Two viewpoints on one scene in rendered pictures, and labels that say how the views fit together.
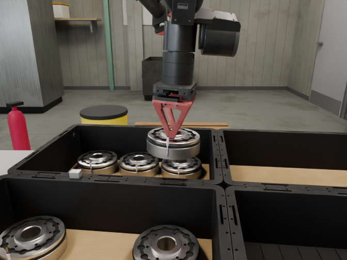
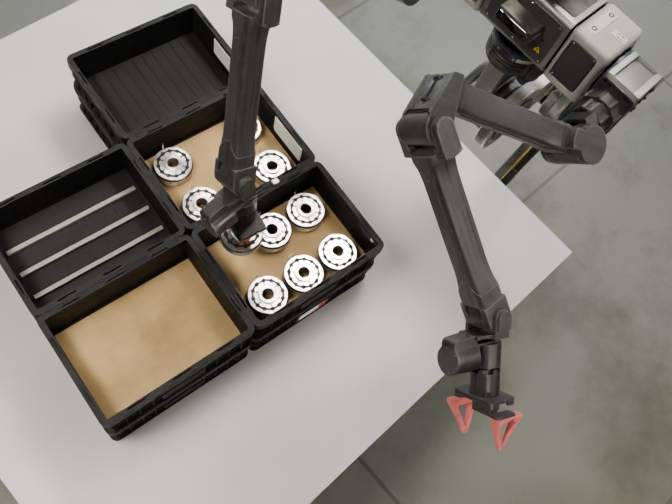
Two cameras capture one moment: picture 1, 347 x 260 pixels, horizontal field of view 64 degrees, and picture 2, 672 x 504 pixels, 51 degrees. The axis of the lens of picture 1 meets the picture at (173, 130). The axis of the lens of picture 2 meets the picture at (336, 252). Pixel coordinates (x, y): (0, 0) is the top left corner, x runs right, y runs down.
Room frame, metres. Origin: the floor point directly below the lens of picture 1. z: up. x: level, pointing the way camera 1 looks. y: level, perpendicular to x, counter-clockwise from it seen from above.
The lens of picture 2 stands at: (1.00, -0.53, 2.54)
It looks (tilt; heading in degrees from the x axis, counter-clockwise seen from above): 64 degrees down; 115
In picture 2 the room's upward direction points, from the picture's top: 24 degrees clockwise
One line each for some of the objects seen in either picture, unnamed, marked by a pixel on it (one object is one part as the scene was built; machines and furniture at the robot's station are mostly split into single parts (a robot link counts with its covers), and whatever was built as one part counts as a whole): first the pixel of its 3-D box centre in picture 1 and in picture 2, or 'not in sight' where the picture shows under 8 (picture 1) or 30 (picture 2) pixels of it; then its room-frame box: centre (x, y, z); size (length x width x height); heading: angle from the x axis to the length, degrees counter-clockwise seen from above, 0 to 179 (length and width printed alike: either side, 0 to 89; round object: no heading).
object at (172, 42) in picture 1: (183, 37); (241, 201); (0.51, -0.02, 1.16); 0.07 x 0.06 x 0.07; 91
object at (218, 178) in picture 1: (130, 150); (289, 241); (0.58, 0.10, 0.92); 0.40 x 0.30 x 0.02; 84
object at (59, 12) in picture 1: (54, 11); not in sight; (5.89, 2.32, 1.59); 0.48 x 0.40 x 0.27; 90
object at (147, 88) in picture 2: not in sight; (162, 81); (-0.01, 0.16, 0.87); 0.40 x 0.30 x 0.11; 84
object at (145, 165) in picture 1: (139, 160); (303, 273); (0.66, 0.09, 0.86); 0.10 x 0.10 x 0.01
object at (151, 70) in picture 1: (167, 77); not in sight; (5.50, 0.13, 0.36); 1.06 x 0.87 x 0.73; 0
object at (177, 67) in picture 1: (177, 72); (243, 211); (0.51, -0.01, 1.10); 0.10 x 0.07 x 0.07; 169
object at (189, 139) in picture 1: (173, 135); (241, 231); (0.51, 0.00, 0.98); 0.10 x 0.10 x 0.01
